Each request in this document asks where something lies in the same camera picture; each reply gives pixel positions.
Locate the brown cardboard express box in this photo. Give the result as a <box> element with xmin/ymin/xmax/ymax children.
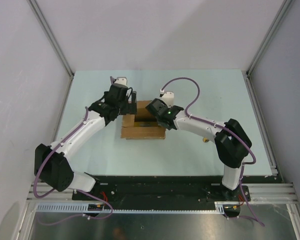
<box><xmin>120</xmin><ymin>100</ymin><xmax>166</xmax><ymax>140</ymax></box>

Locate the yellow utility knife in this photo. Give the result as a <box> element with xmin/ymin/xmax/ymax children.
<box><xmin>202</xmin><ymin>137</ymin><xmax>209</xmax><ymax>143</ymax></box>

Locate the yellow item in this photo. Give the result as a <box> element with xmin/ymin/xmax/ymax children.
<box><xmin>134</xmin><ymin>121</ymin><xmax>159</xmax><ymax>128</ymax></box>

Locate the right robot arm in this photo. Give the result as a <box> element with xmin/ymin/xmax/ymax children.
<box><xmin>145</xmin><ymin>98</ymin><xmax>252</xmax><ymax>201</ymax></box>

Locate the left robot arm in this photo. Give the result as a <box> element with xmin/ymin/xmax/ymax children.
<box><xmin>33</xmin><ymin>77</ymin><xmax>137</xmax><ymax>200</ymax></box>

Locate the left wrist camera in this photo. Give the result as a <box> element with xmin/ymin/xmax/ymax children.
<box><xmin>113</xmin><ymin>77</ymin><xmax>128</xmax><ymax>87</ymax></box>

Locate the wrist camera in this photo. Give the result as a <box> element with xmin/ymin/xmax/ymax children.
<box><xmin>159</xmin><ymin>89</ymin><xmax>175</xmax><ymax>108</ymax></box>
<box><xmin>113</xmin><ymin>77</ymin><xmax>128</xmax><ymax>87</ymax></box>

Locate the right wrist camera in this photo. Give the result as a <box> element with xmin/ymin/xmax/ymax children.
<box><xmin>159</xmin><ymin>89</ymin><xmax>175</xmax><ymax>108</ymax></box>

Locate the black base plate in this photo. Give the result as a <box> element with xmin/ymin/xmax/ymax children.
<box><xmin>72</xmin><ymin>174</ymin><xmax>283</xmax><ymax>206</ymax></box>

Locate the left aluminium frame post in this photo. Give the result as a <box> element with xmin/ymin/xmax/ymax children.
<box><xmin>26</xmin><ymin>0</ymin><xmax>75</xmax><ymax>77</ymax></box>

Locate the aluminium frame post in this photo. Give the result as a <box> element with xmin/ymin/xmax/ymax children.
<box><xmin>247</xmin><ymin>0</ymin><xmax>295</xmax><ymax>73</ymax></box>
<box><xmin>26</xmin><ymin>0</ymin><xmax>75</xmax><ymax>77</ymax></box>

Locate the grey slotted cable duct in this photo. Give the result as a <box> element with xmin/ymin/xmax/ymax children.
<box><xmin>36</xmin><ymin>201</ymin><xmax>228</xmax><ymax>215</ymax></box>

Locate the right aluminium frame post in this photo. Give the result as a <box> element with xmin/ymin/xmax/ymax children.
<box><xmin>247</xmin><ymin>0</ymin><xmax>295</xmax><ymax>73</ymax></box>

